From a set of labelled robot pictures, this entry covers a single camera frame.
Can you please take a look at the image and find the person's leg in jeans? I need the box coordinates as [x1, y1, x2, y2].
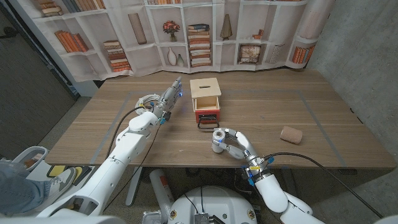
[0, 161, 52, 215]

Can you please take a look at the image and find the red-fronted drawer with black handle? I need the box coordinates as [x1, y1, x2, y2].
[194, 96, 221, 130]

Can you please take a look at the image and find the printed bookshelf backdrop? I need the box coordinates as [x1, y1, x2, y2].
[9, 0, 335, 83]

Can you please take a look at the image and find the black door handle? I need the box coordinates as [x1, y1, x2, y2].
[0, 26, 19, 40]

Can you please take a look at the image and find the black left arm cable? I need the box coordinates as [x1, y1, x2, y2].
[104, 106, 150, 160]

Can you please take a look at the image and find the coiled white ethernet cable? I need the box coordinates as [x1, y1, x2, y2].
[135, 93, 161, 115]

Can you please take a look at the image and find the crumpled foil tray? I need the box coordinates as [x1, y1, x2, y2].
[142, 210, 170, 224]

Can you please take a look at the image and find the white cylinder with orange label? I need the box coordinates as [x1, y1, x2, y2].
[149, 169, 175, 215]

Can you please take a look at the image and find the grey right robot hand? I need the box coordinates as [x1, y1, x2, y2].
[211, 127, 266, 172]

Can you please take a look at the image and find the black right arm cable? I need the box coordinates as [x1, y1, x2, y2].
[263, 151, 386, 219]

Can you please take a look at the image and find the brown bandage roll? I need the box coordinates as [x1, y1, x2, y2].
[279, 126, 303, 145]

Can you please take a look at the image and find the light wooden drawer box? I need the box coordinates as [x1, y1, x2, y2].
[189, 77, 222, 113]

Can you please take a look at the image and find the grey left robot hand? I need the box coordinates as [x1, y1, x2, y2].
[152, 77, 184, 123]

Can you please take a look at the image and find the yellow and black floor pad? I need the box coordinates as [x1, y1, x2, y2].
[46, 164, 84, 179]

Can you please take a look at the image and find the white string spool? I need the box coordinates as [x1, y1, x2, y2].
[211, 128, 226, 154]

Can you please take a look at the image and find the grey and white sneaker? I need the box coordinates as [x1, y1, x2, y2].
[34, 167, 78, 212]

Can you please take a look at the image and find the white plastic bin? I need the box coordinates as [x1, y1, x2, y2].
[12, 146, 49, 172]

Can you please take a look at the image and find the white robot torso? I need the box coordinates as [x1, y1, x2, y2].
[167, 185, 258, 224]

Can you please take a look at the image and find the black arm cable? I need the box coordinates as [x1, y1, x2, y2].
[104, 106, 150, 160]
[263, 151, 386, 219]

